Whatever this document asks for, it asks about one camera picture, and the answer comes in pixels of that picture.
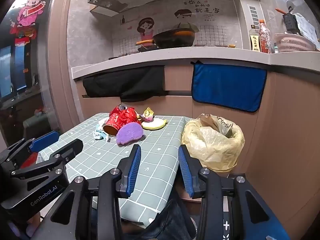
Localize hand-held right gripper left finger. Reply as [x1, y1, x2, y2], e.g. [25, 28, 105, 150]
[31, 144, 142, 240]

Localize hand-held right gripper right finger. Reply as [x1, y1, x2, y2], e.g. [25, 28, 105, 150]
[178, 144, 290, 240]

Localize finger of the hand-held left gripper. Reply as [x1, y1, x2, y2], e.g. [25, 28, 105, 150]
[10, 138, 84, 178]
[0, 130, 60, 167]

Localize white tissue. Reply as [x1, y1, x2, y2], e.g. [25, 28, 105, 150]
[94, 119, 110, 142]

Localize purple sponge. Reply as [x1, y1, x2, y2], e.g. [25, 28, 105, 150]
[116, 122, 144, 146]

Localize yellow plastic bag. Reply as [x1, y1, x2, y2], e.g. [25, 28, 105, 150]
[181, 113, 245, 172]

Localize red paper cup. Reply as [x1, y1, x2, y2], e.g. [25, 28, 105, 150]
[103, 112, 125, 136]

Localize red wrapper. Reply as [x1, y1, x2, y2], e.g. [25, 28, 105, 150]
[119, 107, 142, 128]

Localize crushed red can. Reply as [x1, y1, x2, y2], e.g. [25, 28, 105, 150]
[109, 104, 129, 118]

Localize green checked tablecloth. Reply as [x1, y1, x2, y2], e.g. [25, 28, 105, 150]
[40, 112, 194, 229]

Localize yellow sponge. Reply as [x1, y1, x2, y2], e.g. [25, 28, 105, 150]
[141, 118, 168, 131]

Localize person's dark trousers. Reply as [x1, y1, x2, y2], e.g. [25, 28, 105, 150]
[91, 187, 200, 240]

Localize dark blue printed cloth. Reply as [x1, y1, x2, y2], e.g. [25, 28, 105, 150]
[222, 196, 237, 240]

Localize black cloth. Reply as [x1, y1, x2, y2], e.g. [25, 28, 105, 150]
[82, 65, 169, 102]

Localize blue towel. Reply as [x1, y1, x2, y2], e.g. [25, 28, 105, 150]
[190, 60, 267, 113]

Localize gas stove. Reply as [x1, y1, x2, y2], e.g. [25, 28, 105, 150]
[109, 44, 160, 60]

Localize grey kitchen countertop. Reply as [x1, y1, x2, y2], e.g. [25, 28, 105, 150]
[71, 47, 320, 81]

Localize red figure window sticker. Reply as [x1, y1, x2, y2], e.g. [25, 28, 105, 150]
[10, 0, 59, 48]

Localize oil bottle with yellow label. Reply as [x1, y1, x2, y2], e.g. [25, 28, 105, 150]
[249, 24, 262, 53]

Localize plastic bottle with red contents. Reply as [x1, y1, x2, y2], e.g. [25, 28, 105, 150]
[258, 19, 272, 54]

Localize pink plastic basket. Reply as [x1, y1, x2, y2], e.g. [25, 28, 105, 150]
[274, 33, 317, 53]

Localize white vent grille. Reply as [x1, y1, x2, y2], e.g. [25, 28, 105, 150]
[249, 5, 259, 23]

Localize black utensil holder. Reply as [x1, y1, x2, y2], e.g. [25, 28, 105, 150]
[282, 12, 302, 34]

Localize black wok with orange handle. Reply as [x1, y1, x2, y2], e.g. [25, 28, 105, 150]
[136, 28, 200, 48]

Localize cartoon wall sticker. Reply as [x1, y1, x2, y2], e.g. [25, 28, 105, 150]
[111, 0, 240, 55]

